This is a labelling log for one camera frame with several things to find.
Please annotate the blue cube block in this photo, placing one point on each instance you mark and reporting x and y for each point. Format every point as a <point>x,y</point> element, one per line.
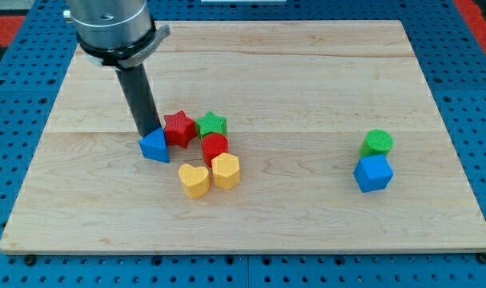
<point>373,173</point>

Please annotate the red cylinder block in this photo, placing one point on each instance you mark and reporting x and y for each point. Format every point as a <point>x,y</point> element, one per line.
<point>212,146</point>

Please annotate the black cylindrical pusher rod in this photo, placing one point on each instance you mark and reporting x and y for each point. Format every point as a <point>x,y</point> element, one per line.
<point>139,97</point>

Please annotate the yellow hexagon block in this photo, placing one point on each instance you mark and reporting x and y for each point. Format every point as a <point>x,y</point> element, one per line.
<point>226,171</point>

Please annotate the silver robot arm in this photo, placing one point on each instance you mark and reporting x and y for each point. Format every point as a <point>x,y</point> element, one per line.
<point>117,33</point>

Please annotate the blue perforated table plate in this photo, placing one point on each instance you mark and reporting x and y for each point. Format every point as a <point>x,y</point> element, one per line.
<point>449,39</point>

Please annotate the green star block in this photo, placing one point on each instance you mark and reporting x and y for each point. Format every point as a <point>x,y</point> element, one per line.
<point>211,123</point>

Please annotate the red star block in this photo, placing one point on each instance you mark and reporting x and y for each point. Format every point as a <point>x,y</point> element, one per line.
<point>179,129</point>

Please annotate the green cylinder block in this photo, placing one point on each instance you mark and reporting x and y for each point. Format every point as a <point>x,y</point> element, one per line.
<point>376,142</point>

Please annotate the wooden board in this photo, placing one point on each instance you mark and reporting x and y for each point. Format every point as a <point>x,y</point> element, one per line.
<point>299,98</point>

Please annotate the blue triangle block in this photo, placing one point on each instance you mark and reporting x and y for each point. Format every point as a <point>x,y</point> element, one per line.
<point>154,146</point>

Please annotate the yellow heart block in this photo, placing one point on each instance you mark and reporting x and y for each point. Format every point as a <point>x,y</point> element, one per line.
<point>195,181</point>

